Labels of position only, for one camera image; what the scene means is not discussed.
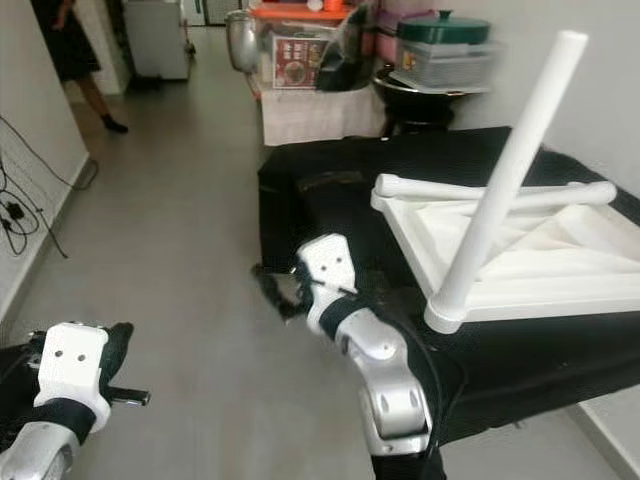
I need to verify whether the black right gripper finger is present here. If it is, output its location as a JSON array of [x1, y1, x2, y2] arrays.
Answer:
[[253, 268, 301, 321]]

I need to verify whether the white plastic children table top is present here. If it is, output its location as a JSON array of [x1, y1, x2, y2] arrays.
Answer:
[[370, 172, 640, 326]]

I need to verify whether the black tablecloth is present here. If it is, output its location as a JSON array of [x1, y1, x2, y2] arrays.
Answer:
[[255, 125, 640, 446]]

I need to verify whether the pale low cabinet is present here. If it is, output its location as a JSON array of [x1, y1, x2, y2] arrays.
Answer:
[[255, 80, 386, 146]]

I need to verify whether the black round basin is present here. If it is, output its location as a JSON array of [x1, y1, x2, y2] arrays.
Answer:
[[372, 68, 476, 136]]

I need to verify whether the red printed carton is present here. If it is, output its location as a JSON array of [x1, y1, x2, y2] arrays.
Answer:
[[270, 35, 329, 91]]

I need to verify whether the black plastic bag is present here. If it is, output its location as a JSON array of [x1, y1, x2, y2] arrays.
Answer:
[[315, 5, 376, 93]]

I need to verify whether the steel cooking pot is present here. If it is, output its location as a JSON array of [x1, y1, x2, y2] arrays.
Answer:
[[225, 10, 261, 73]]

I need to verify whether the pink plastic container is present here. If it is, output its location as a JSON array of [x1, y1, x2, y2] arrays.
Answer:
[[375, 0, 446, 61]]

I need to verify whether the white rolling cabinet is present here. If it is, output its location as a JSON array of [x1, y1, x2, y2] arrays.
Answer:
[[125, 0, 191, 81]]

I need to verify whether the green pot lid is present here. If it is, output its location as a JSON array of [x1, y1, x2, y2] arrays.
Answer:
[[397, 10, 493, 46]]

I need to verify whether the person in black dress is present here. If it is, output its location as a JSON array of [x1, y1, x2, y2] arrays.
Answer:
[[32, 0, 131, 134]]

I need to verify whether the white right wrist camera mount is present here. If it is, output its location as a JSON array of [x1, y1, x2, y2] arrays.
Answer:
[[297, 233, 359, 336]]

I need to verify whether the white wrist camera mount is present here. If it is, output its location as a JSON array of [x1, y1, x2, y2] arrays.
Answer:
[[35, 322, 113, 433], [297, 233, 359, 336]]

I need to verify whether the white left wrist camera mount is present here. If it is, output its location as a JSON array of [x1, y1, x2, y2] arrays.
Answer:
[[35, 322, 113, 433]]

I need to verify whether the black floor cable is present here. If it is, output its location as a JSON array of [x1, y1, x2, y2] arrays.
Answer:
[[0, 115, 99, 261]]

